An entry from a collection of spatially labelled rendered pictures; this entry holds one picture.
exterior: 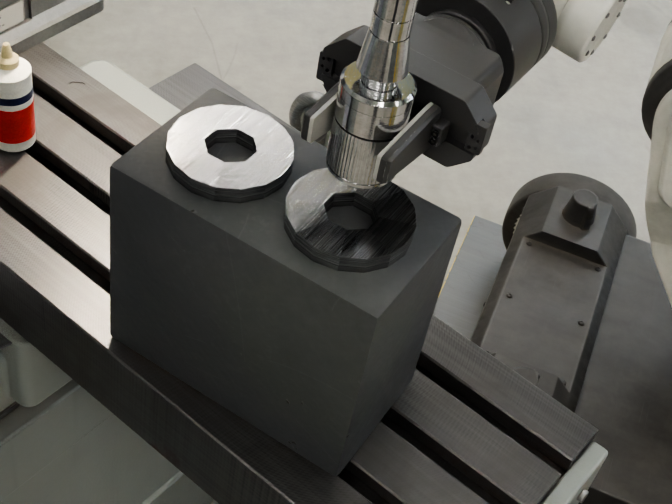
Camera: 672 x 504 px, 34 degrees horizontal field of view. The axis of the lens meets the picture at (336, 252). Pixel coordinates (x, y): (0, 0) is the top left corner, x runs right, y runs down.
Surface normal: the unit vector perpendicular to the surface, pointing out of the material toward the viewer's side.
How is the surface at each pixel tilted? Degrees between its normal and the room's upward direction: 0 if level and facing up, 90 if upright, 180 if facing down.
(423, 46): 1
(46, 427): 90
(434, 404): 0
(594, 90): 0
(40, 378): 90
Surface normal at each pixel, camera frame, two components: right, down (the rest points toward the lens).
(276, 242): 0.15, -0.69
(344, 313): -0.53, 0.55
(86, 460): 0.76, 0.54
